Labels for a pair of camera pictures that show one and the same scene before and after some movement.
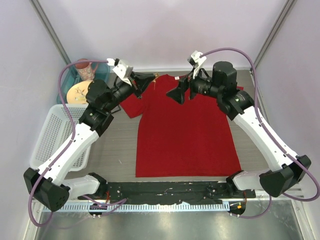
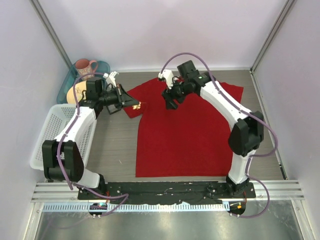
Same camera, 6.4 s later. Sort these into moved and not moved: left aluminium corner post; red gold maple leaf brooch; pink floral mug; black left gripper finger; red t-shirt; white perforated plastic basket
Moved: black left gripper finger; red gold maple leaf brooch
Not moved: red t-shirt; white perforated plastic basket; left aluminium corner post; pink floral mug
